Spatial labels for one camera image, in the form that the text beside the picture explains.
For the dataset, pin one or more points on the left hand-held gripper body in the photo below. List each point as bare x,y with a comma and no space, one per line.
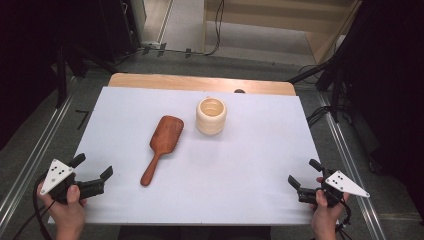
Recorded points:
56,175

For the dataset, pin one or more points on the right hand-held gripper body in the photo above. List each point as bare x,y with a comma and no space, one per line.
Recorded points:
343,185

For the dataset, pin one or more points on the brown wooden hairbrush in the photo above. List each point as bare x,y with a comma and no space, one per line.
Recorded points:
165,133

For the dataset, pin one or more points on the cream wooden cup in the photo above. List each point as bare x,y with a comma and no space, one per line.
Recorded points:
210,126

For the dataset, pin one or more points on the person's right hand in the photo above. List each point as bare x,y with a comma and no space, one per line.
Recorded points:
326,218

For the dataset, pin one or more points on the person's left hand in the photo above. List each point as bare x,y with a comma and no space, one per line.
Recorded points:
68,216

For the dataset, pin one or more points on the white board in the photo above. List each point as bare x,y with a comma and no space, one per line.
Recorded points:
216,176

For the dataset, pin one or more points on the black tripod stand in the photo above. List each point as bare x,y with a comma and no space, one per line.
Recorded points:
335,83

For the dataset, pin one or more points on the black metal stand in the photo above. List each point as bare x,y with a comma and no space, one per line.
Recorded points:
61,76

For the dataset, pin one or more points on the person's dark clothed legs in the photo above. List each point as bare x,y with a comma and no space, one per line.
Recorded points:
193,233

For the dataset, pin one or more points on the small dark round object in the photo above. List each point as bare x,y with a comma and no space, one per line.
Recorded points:
239,91

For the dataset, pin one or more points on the black curtain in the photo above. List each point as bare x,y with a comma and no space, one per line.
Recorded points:
390,83

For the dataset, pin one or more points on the light wooden table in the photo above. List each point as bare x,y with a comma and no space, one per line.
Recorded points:
186,83

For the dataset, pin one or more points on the black cabinet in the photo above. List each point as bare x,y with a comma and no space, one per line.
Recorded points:
116,30

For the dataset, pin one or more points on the white power strip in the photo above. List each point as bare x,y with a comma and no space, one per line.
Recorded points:
151,45

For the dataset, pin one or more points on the light wooden furniture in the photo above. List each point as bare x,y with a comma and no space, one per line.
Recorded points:
273,20

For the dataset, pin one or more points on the aluminium floor rail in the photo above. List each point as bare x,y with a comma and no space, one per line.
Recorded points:
353,166
30,166

